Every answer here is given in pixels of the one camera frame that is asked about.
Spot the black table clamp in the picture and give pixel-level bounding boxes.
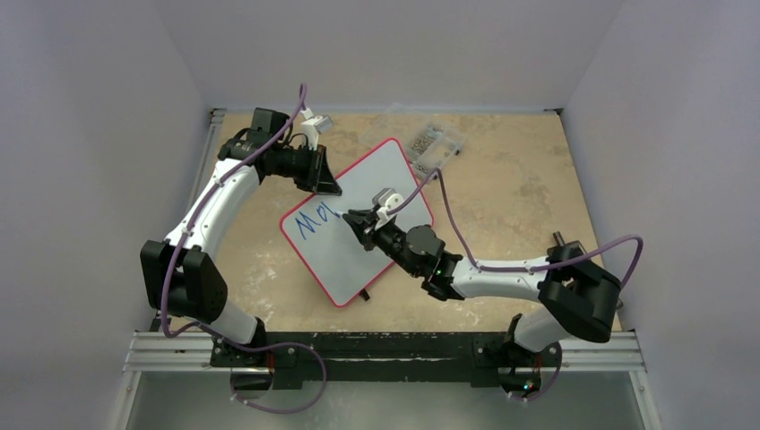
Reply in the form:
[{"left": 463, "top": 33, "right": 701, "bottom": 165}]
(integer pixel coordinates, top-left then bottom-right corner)
[{"left": 548, "top": 232, "right": 622, "bottom": 319}]

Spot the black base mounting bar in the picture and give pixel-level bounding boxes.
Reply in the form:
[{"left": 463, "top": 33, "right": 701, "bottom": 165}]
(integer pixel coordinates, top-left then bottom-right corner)
[{"left": 210, "top": 331, "right": 561, "bottom": 391}]

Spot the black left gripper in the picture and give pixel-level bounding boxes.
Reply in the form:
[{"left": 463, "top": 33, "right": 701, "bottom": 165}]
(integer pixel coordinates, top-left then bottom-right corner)
[{"left": 272, "top": 142, "right": 341, "bottom": 195}]

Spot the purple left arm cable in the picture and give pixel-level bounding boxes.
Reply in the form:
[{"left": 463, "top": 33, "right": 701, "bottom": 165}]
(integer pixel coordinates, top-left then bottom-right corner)
[{"left": 160, "top": 82, "right": 328, "bottom": 416}]

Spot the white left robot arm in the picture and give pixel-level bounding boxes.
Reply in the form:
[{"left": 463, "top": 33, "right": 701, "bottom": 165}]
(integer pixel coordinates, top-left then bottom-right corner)
[{"left": 140, "top": 106, "right": 342, "bottom": 366}]

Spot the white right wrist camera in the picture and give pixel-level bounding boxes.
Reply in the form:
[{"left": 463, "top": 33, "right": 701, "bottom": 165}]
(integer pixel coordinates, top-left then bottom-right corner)
[{"left": 372, "top": 187, "right": 404, "bottom": 230}]

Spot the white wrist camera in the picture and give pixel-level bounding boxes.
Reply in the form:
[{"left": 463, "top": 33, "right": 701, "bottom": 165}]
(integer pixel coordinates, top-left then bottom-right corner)
[
  {"left": 300, "top": 107, "right": 334, "bottom": 150},
  {"left": 372, "top": 187, "right": 404, "bottom": 230}
]

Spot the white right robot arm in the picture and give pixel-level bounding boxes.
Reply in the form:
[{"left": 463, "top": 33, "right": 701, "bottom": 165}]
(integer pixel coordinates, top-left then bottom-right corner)
[{"left": 341, "top": 210, "right": 622, "bottom": 365}]

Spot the clear plastic screw box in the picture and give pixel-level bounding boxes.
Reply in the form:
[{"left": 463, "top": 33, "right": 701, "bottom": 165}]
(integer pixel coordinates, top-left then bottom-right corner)
[{"left": 401, "top": 120, "right": 467, "bottom": 179}]

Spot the aluminium front frame rail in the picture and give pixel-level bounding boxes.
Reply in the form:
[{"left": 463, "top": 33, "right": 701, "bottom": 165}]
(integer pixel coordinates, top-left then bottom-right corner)
[{"left": 122, "top": 332, "right": 646, "bottom": 372}]

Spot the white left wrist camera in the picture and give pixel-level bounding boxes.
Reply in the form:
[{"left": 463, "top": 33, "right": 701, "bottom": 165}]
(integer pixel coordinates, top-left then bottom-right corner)
[{"left": 300, "top": 107, "right": 334, "bottom": 150}]

